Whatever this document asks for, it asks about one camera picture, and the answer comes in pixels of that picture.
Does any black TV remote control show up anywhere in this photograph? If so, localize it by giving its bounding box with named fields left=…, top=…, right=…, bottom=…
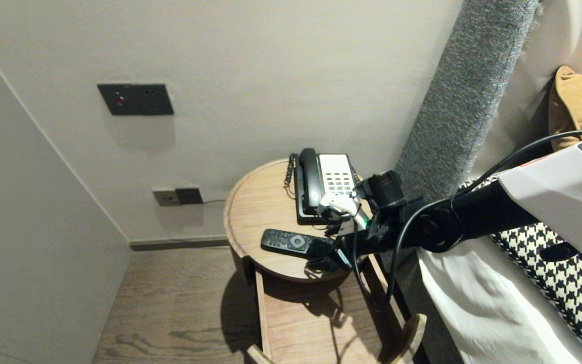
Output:
left=261, top=229, right=337, bottom=261

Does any curved wooden nightstand drawer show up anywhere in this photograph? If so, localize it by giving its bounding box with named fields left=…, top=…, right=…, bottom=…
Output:
left=247, top=253, right=428, bottom=364

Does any black telephone handset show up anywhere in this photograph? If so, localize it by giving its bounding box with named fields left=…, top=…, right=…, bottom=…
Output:
left=298, top=148, right=326, bottom=217

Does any round wooden nightstand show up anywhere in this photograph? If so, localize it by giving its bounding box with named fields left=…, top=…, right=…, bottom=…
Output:
left=223, top=158, right=387, bottom=285

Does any grey upholstered bed base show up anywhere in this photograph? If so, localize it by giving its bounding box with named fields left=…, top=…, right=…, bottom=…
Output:
left=396, top=252, right=466, bottom=364

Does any white bed sheet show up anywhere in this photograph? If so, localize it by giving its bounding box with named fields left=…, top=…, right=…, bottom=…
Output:
left=416, top=237, right=582, bottom=364

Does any black plug adapter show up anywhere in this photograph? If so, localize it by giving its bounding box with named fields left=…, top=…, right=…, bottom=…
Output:
left=176, top=187, right=204, bottom=205

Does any grey upholstered headboard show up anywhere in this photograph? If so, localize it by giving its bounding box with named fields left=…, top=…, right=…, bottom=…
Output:
left=391, top=0, right=540, bottom=204

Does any black white houndstooth pillow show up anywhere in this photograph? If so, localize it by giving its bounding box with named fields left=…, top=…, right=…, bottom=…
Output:
left=460, top=176, right=582, bottom=362

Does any mustard brown pillow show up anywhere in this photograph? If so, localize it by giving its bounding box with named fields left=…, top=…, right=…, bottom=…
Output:
left=548, top=65, right=582, bottom=152

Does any white bed pillow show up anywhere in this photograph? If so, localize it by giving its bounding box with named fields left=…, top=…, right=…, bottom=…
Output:
left=473, top=0, right=582, bottom=175

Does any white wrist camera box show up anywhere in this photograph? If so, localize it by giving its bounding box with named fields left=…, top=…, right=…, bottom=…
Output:
left=318, top=193, right=368, bottom=236

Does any black corded desk telephone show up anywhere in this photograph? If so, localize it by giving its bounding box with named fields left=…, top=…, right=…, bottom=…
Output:
left=294, top=153, right=361, bottom=225

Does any grey wall baseboard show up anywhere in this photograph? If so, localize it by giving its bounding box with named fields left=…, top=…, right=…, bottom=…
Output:
left=129, top=236, right=232, bottom=252

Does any silver wall socket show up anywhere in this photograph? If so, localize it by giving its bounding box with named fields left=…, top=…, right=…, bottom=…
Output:
left=153, top=189, right=179, bottom=207

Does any black wall switch panel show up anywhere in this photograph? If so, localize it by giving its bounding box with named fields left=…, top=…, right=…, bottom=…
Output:
left=98, top=83, right=174, bottom=116

